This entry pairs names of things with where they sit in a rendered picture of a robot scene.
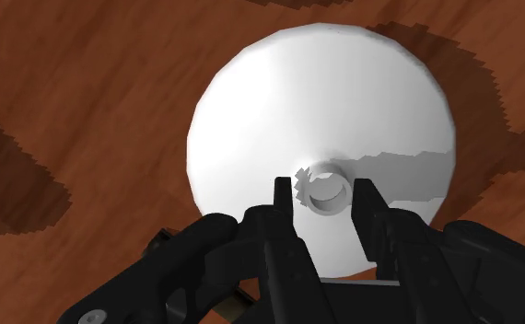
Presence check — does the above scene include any white round vase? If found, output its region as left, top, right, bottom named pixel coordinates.
left=185, top=23, right=457, bottom=279

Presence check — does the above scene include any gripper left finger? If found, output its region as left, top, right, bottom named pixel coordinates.
left=56, top=176, right=338, bottom=324

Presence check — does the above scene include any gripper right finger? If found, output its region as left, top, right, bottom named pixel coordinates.
left=351, top=178, right=525, bottom=324

